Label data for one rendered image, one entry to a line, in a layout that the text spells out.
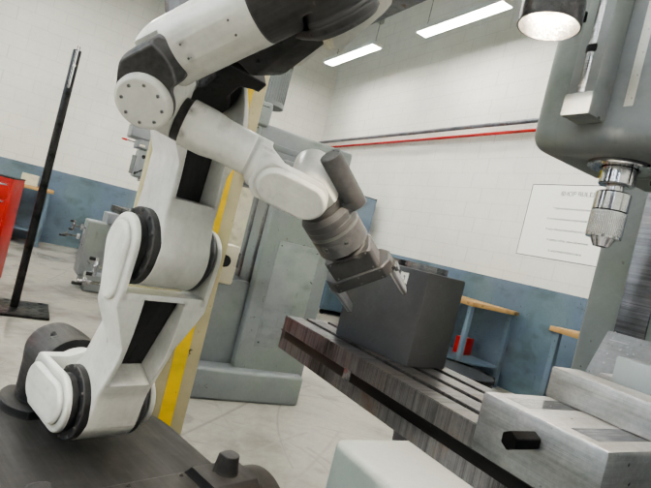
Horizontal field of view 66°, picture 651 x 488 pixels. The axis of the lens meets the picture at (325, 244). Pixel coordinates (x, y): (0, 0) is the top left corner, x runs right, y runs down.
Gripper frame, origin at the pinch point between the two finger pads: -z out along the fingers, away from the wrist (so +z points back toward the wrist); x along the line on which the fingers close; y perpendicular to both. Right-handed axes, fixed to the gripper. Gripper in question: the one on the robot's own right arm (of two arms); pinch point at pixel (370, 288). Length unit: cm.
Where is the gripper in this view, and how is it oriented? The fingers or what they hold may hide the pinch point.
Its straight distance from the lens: 90.1
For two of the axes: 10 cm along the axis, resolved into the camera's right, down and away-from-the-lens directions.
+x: 8.9, -3.4, -3.1
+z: -4.5, -7.4, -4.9
